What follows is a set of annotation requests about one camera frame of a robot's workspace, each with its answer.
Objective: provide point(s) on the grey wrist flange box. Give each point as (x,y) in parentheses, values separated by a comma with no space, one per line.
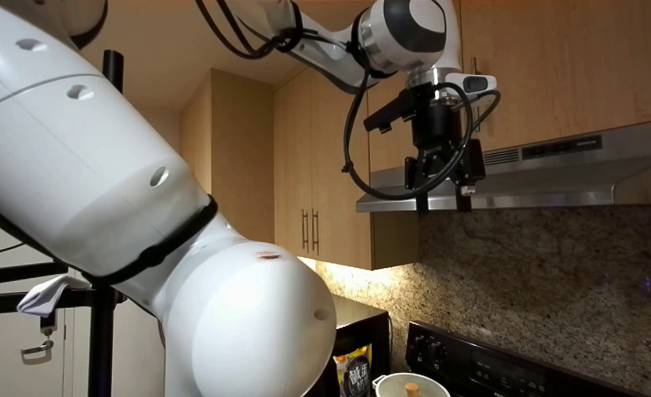
(475,82)

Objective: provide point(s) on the tall wooden cabinet door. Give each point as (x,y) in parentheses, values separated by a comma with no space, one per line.
(331,162)
(292,162)

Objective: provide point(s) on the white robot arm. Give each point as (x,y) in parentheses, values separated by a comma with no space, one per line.
(117,183)

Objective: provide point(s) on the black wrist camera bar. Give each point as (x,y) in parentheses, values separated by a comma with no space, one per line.
(390,110)

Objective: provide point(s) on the black electric stove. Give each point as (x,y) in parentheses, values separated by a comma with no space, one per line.
(486,367)

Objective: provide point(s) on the short cabinet door white inside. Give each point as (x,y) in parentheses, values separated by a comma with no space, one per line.
(581,67)

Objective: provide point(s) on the yellow black snack bag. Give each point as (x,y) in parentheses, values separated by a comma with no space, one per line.
(354,376)

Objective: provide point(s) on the black metal stand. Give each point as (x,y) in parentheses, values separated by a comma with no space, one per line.
(102,344)

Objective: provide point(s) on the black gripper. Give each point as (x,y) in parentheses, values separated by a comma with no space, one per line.
(434,124)

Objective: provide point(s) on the black box appliance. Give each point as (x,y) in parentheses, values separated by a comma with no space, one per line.
(365,326)

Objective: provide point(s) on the white cloth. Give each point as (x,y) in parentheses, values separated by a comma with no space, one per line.
(48,294)

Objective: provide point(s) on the stainless steel range hood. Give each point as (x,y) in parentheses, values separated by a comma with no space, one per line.
(558,176)

